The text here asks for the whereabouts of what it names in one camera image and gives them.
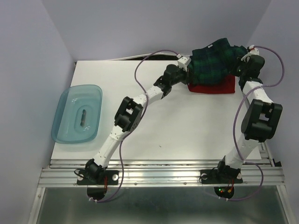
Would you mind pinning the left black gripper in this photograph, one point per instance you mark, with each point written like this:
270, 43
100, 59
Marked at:
186, 77

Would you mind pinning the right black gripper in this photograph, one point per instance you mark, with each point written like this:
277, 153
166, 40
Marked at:
233, 70

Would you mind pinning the green plaid skirt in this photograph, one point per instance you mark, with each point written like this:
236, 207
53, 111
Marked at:
211, 64

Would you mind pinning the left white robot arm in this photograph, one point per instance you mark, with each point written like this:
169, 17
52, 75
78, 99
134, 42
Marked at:
129, 115

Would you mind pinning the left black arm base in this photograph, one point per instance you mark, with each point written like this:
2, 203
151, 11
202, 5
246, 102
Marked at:
97, 189

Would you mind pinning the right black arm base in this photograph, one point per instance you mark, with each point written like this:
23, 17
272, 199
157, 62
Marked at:
215, 177

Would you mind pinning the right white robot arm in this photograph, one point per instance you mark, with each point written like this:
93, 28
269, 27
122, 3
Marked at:
260, 121

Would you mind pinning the folded red skirt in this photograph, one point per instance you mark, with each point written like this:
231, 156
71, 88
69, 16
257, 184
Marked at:
226, 86

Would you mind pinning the small dark object in bin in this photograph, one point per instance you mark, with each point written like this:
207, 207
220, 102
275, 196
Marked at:
83, 117

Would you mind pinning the blue transparent plastic bin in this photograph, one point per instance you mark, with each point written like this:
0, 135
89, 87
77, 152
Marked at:
66, 127

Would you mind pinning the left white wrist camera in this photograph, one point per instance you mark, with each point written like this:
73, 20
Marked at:
183, 62

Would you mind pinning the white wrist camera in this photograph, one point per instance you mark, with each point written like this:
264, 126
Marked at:
183, 62
251, 50

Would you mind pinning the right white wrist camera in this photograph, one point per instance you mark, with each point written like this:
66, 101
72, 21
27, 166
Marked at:
251, 50

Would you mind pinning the aluminium mounting rail frame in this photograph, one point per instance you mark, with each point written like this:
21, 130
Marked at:
161, 185

